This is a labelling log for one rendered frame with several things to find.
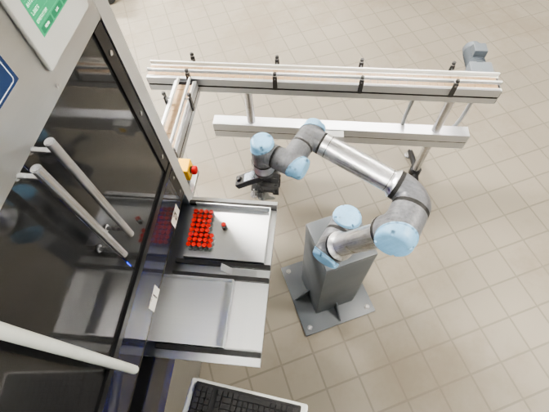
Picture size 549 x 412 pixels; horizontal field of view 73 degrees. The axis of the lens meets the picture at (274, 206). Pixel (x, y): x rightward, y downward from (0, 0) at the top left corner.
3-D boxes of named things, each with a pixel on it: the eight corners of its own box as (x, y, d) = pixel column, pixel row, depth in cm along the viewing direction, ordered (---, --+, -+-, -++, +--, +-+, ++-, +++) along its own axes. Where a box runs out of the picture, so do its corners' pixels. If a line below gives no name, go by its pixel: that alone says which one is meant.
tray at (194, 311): (136, 340, 141) (133, 338, 138) (153, 275, 154) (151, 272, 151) (224, 349, 139) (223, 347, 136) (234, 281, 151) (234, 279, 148)
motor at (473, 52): (464, 88, 207) (475, 69, 195) (457, 54, 220) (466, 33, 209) (486, 89, 206) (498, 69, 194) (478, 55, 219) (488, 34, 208)
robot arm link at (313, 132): (448, 183, 112) (309, 108, 119) (436, 210, 108) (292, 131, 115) (430, 199, 123) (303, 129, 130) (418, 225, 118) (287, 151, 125)
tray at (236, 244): (185, 258, 157) (182, 255, 154) (197, 205, 170) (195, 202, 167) (264, 266, 154) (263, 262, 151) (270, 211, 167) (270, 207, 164)
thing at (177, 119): (176, 196, 177) (166, 178, 163) (144, 194, 178) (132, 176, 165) (203, 93, 210) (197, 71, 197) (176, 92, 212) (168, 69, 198)
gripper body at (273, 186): (278, 196, 136) (278, 178, 126) (255, 194, 137) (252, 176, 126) (280, 179, 140) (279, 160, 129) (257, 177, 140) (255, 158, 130)
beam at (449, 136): (215, 136, 248) (212, 123, 238) (217, 127, 252) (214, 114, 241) (461, 149, 235) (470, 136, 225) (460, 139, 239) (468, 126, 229)
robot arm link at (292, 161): (316, 146, 115) (286, 132, 118) (299, 172, 110) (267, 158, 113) (315, 161, 121) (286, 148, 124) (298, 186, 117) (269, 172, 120)
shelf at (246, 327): (135, 355, 141) (133, 354, 139) (176, 197, 175) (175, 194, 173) (260, 368, 137) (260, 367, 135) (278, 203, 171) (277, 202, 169)
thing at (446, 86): (150, 91, 213) (140, 69, 199) (157, 73, 220) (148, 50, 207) (494, 106, 198) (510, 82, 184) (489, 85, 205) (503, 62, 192)
